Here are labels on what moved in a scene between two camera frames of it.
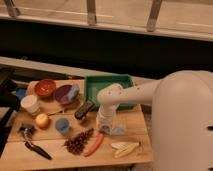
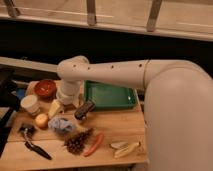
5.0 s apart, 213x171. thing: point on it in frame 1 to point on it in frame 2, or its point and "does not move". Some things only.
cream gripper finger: [105, 128] to [54, 109]
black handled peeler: [29, 144] does not move
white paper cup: [30, 102] does not move
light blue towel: [119, 129] to [61, 124]
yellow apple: [42, 120] does not move
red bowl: [45, 88] does not move
